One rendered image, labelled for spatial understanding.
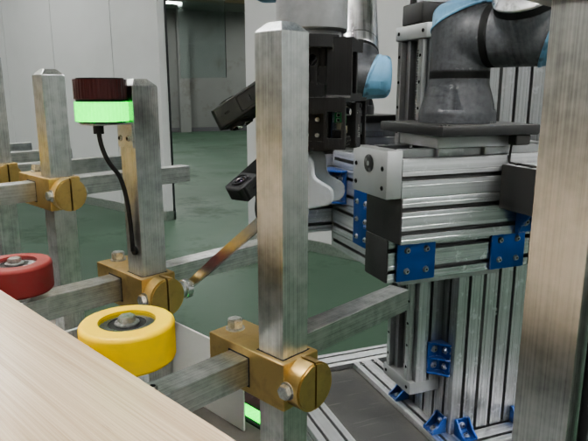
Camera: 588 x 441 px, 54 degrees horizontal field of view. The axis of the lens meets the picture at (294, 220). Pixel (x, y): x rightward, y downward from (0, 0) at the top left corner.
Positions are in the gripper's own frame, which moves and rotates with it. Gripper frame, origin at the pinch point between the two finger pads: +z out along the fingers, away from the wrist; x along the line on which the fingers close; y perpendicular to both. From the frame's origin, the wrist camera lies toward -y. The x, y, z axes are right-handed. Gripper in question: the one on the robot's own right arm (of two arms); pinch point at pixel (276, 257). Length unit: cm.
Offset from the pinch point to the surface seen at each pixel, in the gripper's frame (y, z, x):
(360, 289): 184, 86, 122
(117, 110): -30.9, -25.8, -6.7
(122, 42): 207, -66, 403
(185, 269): -19.2, -3.0, -1.3
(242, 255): -8.5, -2.7, -1.4
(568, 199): -28, -22, -55
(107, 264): -29.0, -5.1, 2.7
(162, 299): -27.7, -2.6, -8.3
